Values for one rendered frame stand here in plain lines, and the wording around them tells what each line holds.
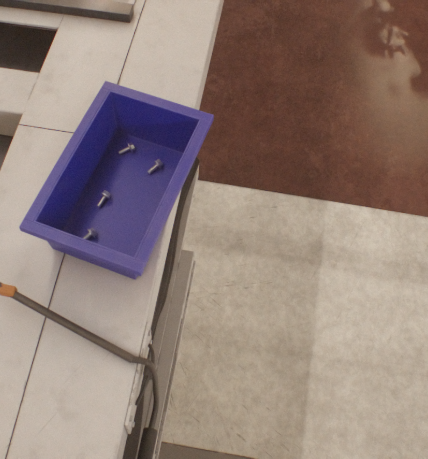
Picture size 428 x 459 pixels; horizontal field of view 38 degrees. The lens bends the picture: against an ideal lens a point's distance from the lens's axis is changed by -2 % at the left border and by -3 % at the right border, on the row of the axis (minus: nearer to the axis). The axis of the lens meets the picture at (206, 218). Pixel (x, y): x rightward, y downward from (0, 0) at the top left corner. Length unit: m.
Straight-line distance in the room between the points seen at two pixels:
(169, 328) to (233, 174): 0.76
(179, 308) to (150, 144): 0.43
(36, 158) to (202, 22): 0.35
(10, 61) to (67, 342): 0.52
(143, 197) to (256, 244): 0.95
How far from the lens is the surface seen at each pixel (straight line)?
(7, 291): 0.75
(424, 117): 2.12
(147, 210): 0.81
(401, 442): 1.66
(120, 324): 0.75
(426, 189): 1.96
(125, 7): 1.03
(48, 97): 0.94
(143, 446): 0.86
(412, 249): 1.84
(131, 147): 0.85
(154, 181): 0.83
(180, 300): 1.21
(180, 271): 1.23
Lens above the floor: 1.55
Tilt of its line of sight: 61 degrees down
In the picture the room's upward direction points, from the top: 6 degrees clockwise
